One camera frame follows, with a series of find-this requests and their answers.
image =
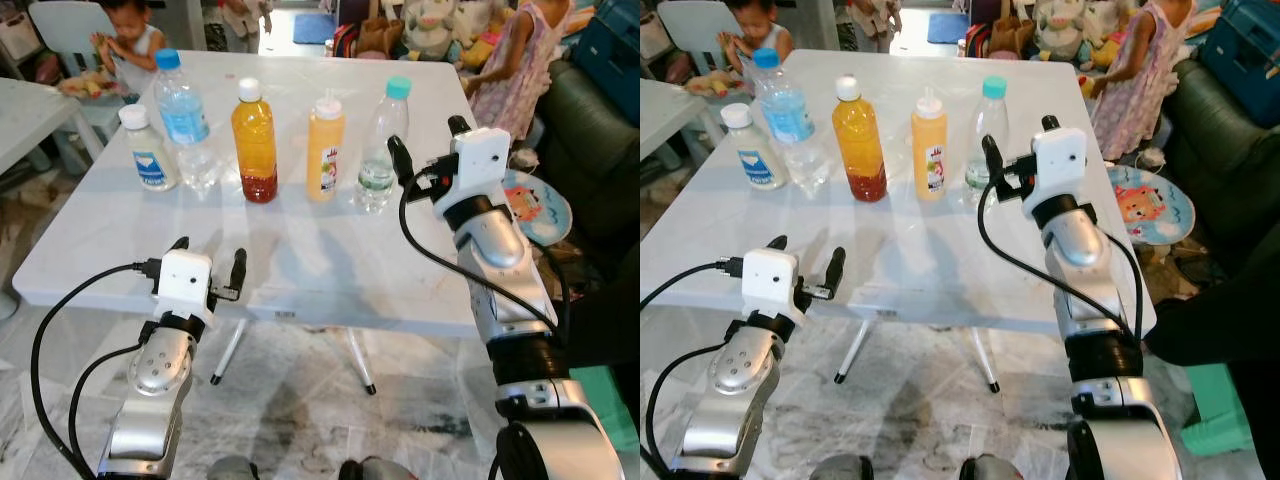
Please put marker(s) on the blue cap water bottle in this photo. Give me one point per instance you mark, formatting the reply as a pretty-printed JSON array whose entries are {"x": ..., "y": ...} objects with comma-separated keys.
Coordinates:
[
  {"x": 790, "y": 120},
  {"x": 185, "y": 120}
]

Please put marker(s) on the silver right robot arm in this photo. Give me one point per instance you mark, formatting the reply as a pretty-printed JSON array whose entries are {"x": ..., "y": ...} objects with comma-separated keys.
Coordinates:
[
  {"x": 1080, "y": 250},
  {"x": 495, "y": 250}
]

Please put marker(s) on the amber tea bottle white cap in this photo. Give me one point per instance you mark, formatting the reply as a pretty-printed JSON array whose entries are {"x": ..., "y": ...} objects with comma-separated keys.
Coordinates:
[
  {"x": 860, "y": 150},
  {"x": 255, "y": 150}
]

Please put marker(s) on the small white milk bottle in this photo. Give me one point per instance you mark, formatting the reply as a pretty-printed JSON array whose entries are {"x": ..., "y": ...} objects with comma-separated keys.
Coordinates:
[
  {"x": 750, "y": 158},
  {"x": 150, "y": 160}
]

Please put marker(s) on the grey robot leg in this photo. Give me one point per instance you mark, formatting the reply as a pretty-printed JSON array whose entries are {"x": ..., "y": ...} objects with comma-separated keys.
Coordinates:
[
  {"x": 385, "y": 468},
  {"x": 995, "y": 468},
  {"x": 232, "y": 468},
  {"x": 840, "y": 468}
]

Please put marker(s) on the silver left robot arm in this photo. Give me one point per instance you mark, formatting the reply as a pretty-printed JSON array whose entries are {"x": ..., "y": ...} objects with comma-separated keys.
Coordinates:
[
  {"x": 160, "y": 375},
  {"x": 742, "y": 372}
]

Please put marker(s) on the dark green sofa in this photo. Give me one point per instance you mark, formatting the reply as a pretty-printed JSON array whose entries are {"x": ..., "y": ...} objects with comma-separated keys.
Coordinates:
[
  {"x": 1220, "y": 150},
  {"x": 590, "y": 150}
]

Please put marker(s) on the white plush toy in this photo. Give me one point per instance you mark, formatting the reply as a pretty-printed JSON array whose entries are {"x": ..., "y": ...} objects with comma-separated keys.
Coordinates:
[
  {"x": 1065, "y": 18},
  {"x": 435, "y": 22}
]

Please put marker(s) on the white side table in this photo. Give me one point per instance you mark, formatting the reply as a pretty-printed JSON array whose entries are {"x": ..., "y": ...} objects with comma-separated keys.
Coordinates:
[
  {"x": 30, "y": 115},
  {"x": 665, "y": 110}
]

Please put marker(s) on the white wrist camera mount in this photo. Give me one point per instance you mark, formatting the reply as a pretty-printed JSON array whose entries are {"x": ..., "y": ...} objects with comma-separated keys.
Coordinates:
[
  {"x": 183, "y": 283},
  {"x": 482, "y": 160},
  {"x": 770, "y": 282},
  {"x": 1060, "y": 158}
]

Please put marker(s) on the teal cap clear bottle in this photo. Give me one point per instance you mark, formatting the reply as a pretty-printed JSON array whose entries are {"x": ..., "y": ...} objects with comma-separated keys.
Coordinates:
[
  {"x": 380, "y": 160},
  {"x": 985, "y": 120}
]

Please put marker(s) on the toddler in white top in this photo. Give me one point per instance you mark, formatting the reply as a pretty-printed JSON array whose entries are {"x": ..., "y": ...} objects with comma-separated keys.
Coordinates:
[
  {"x": 758, "y": 30},
  {"x": 130, "y": 45}
]

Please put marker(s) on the person in black clothing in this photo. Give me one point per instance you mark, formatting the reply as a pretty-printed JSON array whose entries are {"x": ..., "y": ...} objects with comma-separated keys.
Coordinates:
[
  {"x": 605, "y": 320},
  {"x": 1230, "y": 320}
]

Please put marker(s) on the blue hard case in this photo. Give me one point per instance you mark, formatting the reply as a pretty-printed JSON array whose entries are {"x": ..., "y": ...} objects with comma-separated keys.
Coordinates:
[
  {"x": 1245, "y": 50},
  {"x": 610, "y": 60}
]

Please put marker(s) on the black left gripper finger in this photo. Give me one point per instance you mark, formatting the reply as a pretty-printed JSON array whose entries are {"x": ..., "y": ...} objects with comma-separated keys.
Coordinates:
[
  {"x": 238, "y": 268},
  {"x": 776, "y": 243},
  {"x": 179, "y": 244},
  {"x": 835, "y": 268}
]

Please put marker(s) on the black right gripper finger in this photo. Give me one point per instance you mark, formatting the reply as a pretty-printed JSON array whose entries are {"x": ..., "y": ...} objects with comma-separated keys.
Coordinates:
[
  {"x": 992, "y": 160},
  {"x": 399, "y": 160},
  {"x": 1049, "y": 124},
  {"x": 459, "y": 126}
]

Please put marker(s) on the pale blue plastic chair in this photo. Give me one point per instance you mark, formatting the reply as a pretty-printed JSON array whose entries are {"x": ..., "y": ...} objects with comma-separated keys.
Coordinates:
[
  {"x": 690, "y": 25},
  {"x": 65, "y": 25}
]

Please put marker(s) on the green plastic stool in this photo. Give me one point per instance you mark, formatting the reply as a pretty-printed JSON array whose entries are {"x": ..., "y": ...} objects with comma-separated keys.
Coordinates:
[
  {"x": 1215, "y": 410},
  {"x": 605, "y": 410}
]

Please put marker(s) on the grey left robot leg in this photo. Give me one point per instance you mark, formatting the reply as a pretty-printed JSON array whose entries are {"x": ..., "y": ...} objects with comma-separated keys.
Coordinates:
[
  {"x": 840, "y": 468},
  {"x": 232, "y": 468}
]

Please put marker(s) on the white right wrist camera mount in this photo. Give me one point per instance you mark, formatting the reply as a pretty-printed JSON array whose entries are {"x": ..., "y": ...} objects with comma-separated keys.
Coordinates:
[
  {"x": 1060, "y": 158},
  {"x": 482, "y": 160}
]

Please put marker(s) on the orange juice bottle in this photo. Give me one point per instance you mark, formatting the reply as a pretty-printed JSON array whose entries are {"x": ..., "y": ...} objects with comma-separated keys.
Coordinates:
[
  {"x": 929, "y": 150},
  {"x": 325, "y": 150}
]

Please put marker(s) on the white folding table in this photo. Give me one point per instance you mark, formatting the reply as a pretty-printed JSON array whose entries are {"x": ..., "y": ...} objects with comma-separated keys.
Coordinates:
[
  {"x": 300, "y": 250},
  {"x": 900, "y": 250}
]

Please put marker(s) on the grey right robot leg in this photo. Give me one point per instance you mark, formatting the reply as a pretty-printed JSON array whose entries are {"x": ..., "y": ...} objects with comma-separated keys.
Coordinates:
[
  {"x": 385, "y": 468},
  {"x": 995, "y": 468}
]

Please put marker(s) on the girl in pink dress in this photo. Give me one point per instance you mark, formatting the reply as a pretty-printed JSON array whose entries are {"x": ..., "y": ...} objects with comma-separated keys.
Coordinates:
[
  {"x": 1140, "y": 80},
  {"x": 520, "y": 70}
]

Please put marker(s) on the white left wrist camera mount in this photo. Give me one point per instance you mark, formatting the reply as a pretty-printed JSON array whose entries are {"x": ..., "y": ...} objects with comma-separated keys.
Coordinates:
[
  {"x": 183, "y": 283},
  {"x": 770, "y": 282}
]

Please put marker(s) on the round blue cartoon stool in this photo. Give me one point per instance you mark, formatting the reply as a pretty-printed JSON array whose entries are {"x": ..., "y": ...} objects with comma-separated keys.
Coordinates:
[
  {"x": 1150, "y": 205},
  {"x": 535, "y": 210}
]

